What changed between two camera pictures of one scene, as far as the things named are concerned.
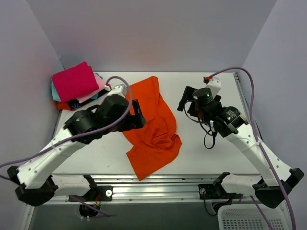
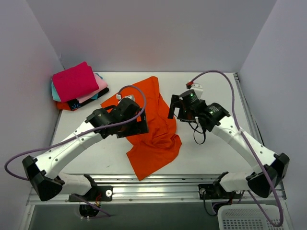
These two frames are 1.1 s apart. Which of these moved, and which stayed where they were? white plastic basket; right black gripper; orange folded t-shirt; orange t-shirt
Moved: right black gripper
Stayed: orange folded t-shirt; white plastic basket; orange t-shirt
